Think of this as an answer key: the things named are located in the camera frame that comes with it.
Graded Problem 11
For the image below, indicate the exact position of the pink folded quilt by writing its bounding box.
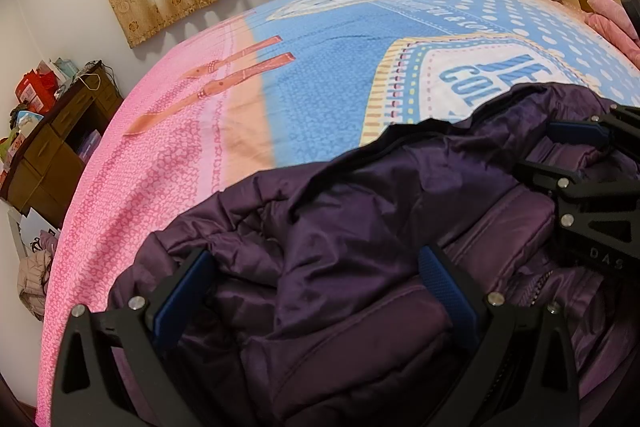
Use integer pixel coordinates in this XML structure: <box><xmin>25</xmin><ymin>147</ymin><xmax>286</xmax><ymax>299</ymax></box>
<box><xmin>584</xmin><ymin>0</ymin><xmax>640</xmax><ymax>68</ymax></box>

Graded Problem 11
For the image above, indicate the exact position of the purple quilted jacket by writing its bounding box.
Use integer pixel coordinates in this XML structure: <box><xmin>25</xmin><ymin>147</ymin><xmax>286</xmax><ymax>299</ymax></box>
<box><xmin>108</xmin><ymin>83</ymin><xmax>639</xmax><ymax>426</ymax></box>

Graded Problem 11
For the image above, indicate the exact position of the pink and blue bedspread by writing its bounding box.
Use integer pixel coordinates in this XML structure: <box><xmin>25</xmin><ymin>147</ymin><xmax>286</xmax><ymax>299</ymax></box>
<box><xmin>36</xmin><ymin>0</ymin><xmax>639</xmax><ymax>426</ymax></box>

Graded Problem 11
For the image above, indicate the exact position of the beige clothes pile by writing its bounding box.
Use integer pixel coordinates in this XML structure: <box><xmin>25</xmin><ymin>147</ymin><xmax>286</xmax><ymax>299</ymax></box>
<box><xmin>17</xmin><ymin>231</ymin><xmax>58</xmax><ymax>322</ymax></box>

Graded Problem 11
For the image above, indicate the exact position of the brown wooden desk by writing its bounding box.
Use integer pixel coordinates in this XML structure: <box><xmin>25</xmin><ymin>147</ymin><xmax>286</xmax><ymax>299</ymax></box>
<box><xmin>1</xmin><ymin>61</ymin><xmax>122</xmax><ymax>227</ymax></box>

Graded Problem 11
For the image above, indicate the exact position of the red gift box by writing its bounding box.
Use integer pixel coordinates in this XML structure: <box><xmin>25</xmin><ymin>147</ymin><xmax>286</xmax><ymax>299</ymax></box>
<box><xmin>15</xmin><ymin>70</ymin><xmax>58</xmax><ymax>115</ymax></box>

